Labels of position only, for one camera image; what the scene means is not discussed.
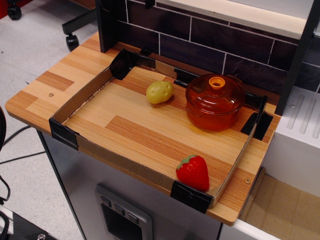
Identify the orange transparent pot lid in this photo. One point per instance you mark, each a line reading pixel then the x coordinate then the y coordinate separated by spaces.
pixel 214 95

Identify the orange transparent plastic pot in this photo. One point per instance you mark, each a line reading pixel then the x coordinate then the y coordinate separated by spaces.
pixel 214 122

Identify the yellow toy potato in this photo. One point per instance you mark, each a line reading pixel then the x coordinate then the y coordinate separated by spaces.
pixel 159 92

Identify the red toy strawberry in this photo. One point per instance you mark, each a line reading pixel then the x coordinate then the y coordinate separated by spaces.
pixel 193 172

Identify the cardboard fence with black tape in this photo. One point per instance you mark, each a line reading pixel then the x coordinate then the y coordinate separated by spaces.
pixel 111 119

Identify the grey oven control panel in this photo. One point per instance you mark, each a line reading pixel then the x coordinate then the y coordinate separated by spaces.
pixel 122 219

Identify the black office chair base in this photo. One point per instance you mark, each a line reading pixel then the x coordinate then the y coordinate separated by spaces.
pixel 75 24

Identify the white toy sink unit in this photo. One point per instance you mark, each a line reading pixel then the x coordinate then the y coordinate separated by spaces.
pixel 293 156

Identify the light wooden shelf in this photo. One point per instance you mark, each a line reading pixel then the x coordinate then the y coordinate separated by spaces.
pixel 249 16

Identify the black caster wheel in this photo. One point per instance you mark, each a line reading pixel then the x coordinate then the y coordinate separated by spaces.
pixel 14 12

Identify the black vertical post left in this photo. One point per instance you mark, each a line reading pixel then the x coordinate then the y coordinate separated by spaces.
pixel 108 13

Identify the black vertical post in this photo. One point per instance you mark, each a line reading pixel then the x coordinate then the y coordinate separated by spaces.
pixel 303 45
pixel 108 13

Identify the black vertical post right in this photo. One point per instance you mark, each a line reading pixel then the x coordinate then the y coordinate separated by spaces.
pixel 303 45

